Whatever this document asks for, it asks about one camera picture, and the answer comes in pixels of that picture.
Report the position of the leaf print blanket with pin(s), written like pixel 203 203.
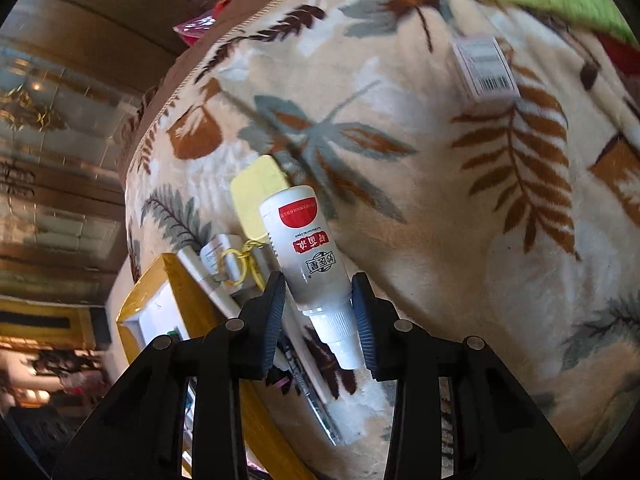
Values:
pixel 450 260

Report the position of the pink plastic bag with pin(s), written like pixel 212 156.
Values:
pixel 195 27

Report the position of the golden door frame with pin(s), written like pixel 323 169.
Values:
pixel 50 322

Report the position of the red cloth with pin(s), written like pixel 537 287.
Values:
pixel 620 57

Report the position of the white pen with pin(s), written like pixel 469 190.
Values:
pixel 200 272

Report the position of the yellow-edged cardboard box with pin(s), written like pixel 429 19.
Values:
pixel 145 295

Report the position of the white charger plug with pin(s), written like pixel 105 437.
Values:
pixel 217 255

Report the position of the wooden cabinet with glass doors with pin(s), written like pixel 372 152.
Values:
pixel 75 135

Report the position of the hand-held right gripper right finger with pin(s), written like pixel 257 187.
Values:
pixel 372 335

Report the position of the clear barrel gel pen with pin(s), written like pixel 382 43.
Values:
pixel 320 410

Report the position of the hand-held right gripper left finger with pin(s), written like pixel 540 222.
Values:
pixel 267 330

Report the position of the grey barcode box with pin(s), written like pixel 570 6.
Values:
pixel 487 67

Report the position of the white spray bottle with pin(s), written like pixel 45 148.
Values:
pixel 300 250

